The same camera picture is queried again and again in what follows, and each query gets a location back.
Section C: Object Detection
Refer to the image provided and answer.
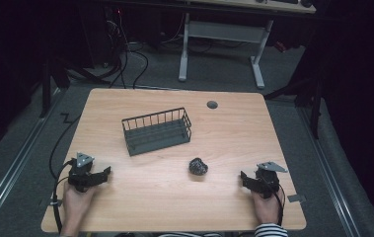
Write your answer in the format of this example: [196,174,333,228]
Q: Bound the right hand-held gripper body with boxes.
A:
[254,160,289,200]

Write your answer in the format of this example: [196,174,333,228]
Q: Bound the black metal stand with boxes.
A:
[262,62,328,140]
[38,57,72,119]

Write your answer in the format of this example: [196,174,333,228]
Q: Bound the grey tape piece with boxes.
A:
[286,194,307,203]

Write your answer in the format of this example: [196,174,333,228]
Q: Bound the dark crumpled ball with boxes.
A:
[187,157,209,177]

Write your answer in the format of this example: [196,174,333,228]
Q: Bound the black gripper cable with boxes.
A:
[271,181,287,228]
[48,113,83,235]

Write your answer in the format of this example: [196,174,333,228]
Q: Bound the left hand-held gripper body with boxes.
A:
[67,152,96,194]

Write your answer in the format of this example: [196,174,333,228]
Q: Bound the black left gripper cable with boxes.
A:
[48,113,83,235]

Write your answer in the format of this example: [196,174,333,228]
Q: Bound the person's right hand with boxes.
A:
[251,189,283,227]

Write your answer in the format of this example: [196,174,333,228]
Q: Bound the white-framed wooden desk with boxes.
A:
[177,0,317,90]

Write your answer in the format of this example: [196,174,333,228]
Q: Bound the aluminium floor rail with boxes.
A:
[0,88,64,233]
[297,106,363,237]

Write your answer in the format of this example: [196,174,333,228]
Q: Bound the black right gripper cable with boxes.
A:
[271,181,287,228]

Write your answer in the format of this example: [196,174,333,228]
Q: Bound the person's left hand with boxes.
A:
[61,181,98,227]

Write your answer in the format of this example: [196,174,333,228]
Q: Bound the dark grey wire basket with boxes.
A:
[120,107,193,157]

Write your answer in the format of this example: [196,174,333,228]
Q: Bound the black floor cables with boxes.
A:
[104,6,184,91]

